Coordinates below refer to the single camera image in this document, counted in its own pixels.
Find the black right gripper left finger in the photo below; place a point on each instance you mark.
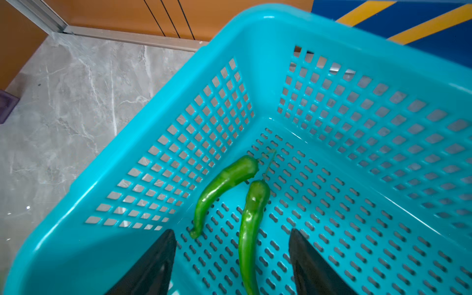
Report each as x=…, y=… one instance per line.
x=151, y=274

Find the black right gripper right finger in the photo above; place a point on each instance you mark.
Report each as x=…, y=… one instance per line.
x=312, y=274

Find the small green pepper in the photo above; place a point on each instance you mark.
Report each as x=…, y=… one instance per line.
x=256, y=200
x=241, y=170

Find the teal plastic mesh basket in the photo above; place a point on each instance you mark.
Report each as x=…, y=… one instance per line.
x=366, y=146

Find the purple embossed cube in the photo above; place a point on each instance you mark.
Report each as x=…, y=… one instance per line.
x=7, y=103

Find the aluminium corner post left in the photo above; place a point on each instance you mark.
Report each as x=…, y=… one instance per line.
x=41, y=14

